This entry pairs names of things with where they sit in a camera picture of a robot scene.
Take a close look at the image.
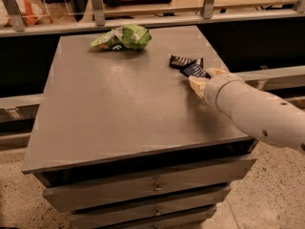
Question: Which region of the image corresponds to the blue rxbar blueberry bar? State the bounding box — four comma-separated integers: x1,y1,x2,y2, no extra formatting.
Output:
180,63,210,78

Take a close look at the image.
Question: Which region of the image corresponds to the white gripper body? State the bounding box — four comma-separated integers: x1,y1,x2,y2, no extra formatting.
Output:
204,73,244,108

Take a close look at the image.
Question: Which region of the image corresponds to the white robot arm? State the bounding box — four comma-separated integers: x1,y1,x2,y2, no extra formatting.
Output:
189,68,305,153

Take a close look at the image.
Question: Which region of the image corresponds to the grey drawer cabinet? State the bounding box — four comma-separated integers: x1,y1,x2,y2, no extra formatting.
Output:
23,26,255,229

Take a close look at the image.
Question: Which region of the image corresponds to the middle drawer knob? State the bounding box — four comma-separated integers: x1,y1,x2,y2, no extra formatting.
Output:
154,208,162,217

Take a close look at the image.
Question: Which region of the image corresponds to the brown rxbar chocolate bar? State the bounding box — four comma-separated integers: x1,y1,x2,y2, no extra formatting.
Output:
169,55,203,69

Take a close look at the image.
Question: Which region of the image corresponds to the top drawer knob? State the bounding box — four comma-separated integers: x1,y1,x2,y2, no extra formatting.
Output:
153,183,163,193

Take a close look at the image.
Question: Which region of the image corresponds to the orange white striped cloth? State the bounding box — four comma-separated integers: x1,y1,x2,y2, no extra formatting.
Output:
0,0,53,27

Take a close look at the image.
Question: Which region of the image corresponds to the drawer knob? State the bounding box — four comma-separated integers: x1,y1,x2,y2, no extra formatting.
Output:
153,183,163,193
154,208,162,217

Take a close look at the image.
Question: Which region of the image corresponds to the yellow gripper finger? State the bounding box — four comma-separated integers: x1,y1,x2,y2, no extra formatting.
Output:
206,68,228,77
189,75,209,98

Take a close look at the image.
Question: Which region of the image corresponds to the green chip bag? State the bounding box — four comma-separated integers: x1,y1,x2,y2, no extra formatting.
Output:
91,25,152,51

